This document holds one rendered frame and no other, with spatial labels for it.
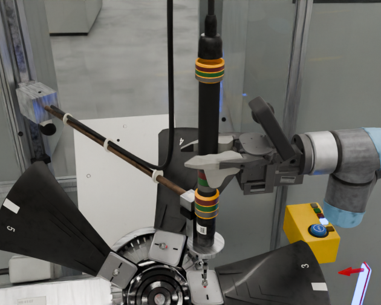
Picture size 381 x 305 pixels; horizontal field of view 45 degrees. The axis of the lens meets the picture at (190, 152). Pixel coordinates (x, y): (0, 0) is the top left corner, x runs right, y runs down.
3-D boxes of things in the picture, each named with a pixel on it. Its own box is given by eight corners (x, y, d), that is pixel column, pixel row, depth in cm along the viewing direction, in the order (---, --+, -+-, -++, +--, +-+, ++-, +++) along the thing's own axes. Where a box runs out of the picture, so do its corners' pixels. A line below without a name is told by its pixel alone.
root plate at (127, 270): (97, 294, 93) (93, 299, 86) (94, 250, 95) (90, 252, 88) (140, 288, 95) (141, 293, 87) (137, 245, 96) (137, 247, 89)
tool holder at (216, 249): (172, 241, 88) (171, 200, 83) (198, 224, 92) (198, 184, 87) (205, 265, 82) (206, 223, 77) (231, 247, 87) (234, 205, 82)
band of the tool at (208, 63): (189, 78, 69) (189, 60, 68) (209, 72, 72) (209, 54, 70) (210, 87, 67) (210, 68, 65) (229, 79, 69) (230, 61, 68)
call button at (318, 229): (308, 228, 126) (309, 223, 125) (322, 227, 126) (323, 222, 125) (313, 238, 122) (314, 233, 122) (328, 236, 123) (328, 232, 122)
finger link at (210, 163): (190, 198, 74) (242, 187, 77) (190, 167, 71) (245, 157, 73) (184, 187, 77) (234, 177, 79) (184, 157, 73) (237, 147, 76)
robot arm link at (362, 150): (392, 181, 81) (404, 139, 76) (332, 186, 79) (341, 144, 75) (370, 157, 87) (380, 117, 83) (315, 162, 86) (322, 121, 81)
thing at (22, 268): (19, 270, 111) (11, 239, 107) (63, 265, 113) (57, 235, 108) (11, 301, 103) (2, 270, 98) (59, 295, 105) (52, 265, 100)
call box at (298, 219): (281, 232, 139) (285, 204, 134) (312, 229, 141) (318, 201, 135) (300, 270, 126) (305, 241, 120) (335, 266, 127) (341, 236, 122)
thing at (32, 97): (19, 114, 124) (12, 85, 120) (42, 106, 128) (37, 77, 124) (37, 126, 118) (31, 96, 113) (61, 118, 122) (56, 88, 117)
